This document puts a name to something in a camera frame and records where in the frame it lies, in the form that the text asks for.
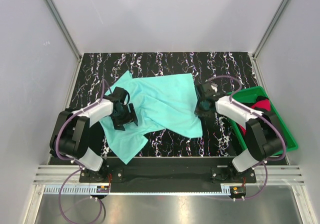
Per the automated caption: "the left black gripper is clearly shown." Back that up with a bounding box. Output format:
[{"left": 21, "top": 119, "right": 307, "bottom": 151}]
[{"left": 111, "top": 103, "right": 138, "bottom": 131}]

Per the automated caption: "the turquoise t shirt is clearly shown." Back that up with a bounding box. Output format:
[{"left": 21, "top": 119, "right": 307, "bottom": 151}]
[{"left": 99, "top": 71, "right": 203, "bottom": 164}]

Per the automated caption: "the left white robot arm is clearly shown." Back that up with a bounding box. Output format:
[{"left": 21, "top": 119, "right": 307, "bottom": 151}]
[{"left": 49, "top": 99, "right": 138, "bottom": 182}]

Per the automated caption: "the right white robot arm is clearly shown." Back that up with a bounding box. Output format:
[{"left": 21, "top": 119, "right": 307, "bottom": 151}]
[{"left": 195, "top": 94, "right": 287, "bottom": 183}]

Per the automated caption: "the folded black t shirt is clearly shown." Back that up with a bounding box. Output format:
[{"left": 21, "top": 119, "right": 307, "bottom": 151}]
[{"left": 49, "top": 123, "right": 106, "bottom": 159}]

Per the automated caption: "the green plastic bin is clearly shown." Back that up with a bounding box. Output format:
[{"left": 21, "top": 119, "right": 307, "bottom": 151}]
[{"left": 226, "top": 85, "right": 300, "bottom": 157}]

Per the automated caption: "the black t shirt in bin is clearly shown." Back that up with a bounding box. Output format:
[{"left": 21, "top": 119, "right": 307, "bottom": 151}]
[{"left": 234, "top": 95, "right": 273, "bottom": 135}]

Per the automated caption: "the red t shirt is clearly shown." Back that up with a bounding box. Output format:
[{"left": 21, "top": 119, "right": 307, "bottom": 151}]
[{"left": 237, "top": 99, "right": 272, "bottom": 137}]

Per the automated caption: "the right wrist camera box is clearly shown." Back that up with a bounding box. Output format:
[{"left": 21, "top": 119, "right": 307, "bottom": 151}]
[{"left": 195, "top": 82, "right": 217, "bottom": 101}]

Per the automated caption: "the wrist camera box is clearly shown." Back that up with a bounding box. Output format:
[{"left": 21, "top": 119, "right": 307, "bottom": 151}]
[
  {"left": 106, "top": 86, "right": 130, "bottom": 105},
  {"left": 195, "top": 82, "right": 217, "bottom": 101}
]

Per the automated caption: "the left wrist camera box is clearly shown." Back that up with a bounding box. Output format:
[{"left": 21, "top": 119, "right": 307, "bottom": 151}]
[{"left": 106, "top": 86, "right": 130, "bottom": 105}]

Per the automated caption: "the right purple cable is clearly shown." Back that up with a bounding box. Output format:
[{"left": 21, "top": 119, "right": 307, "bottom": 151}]
[{"left": 207, "top": 75, "right": 287, "bottom": 201}]

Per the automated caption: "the right aluminium corner post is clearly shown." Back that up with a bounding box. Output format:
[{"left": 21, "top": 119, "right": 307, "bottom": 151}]
[{"left": 252, "top": 0, "right": 301, "bottom": 60}]

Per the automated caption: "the aluminium corner post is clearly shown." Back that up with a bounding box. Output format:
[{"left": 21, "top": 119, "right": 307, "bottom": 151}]
[
  {"left": 252, "top": 0, "right": 301, "bottom": 60},
  {"left": 44, "top": 0, "right": 82, "bottom": 62}
]

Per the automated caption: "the aluminium frame rail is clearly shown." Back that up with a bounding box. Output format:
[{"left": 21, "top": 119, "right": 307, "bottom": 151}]
[{"left": 33, "top": 165, "right": 305, "bottom": 196}]

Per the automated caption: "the left aluminium corner post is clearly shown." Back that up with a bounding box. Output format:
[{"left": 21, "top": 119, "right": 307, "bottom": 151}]
[{"left": 44, "top": 0, "right": 82, "bottom": 62}]

